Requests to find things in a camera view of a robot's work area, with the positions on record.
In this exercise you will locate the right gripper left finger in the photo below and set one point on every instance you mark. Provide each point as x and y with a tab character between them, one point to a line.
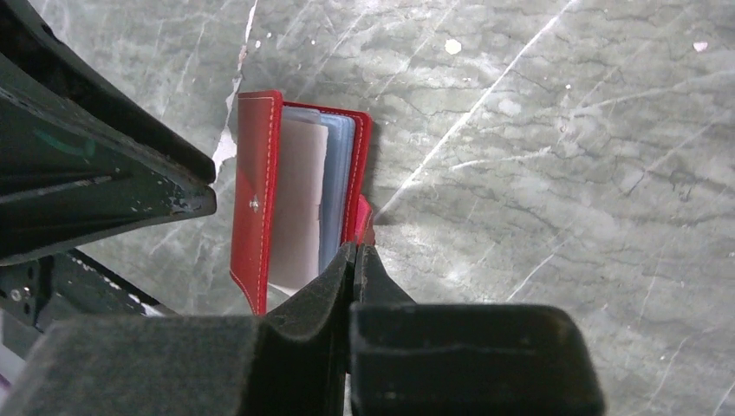
291	361

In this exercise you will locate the red leather card holder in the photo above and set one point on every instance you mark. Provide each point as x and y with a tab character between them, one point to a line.
259	116

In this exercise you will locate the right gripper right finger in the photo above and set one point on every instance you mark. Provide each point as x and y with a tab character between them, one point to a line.
410	358

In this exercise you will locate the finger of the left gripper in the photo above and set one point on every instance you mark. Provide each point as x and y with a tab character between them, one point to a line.
68	179
29	43

